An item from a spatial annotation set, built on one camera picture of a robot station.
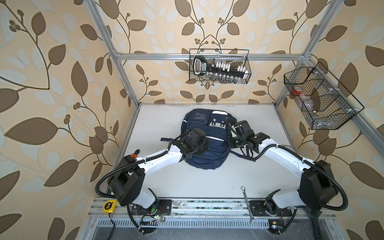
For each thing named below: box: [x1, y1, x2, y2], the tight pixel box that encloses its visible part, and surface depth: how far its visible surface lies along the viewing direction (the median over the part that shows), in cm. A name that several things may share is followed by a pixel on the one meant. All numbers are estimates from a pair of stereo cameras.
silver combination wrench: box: [240, 186, 257, 226], surface depth 76 cm
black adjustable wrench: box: [308, 209, 323, 240], surface depth 71 cm
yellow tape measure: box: [102, 200, 117, 214], surface depth 74 cm
